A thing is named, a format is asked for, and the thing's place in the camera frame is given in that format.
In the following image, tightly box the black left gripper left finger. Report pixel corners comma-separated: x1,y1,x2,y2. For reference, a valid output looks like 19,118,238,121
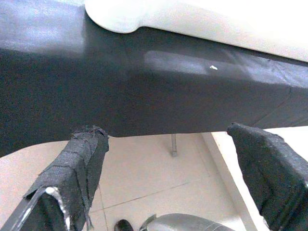
0,124,110,231

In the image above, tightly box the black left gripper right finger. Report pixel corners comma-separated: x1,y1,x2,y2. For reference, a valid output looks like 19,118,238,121
227,122,308,231

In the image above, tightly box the white children table top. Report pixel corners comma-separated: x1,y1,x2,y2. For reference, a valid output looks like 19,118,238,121
84,0,308,64

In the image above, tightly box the black robot foot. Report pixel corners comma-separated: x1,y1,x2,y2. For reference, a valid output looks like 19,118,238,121
114,218,134,231

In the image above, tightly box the black tablecloth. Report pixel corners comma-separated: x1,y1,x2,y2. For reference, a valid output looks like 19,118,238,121
0,0,308,158

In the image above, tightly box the grey robot leg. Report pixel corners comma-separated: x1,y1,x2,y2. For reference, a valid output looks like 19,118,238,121
141,213,235,231

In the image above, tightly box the grey metal table frame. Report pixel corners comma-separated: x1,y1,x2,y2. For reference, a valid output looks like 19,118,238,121
171,133,179,157

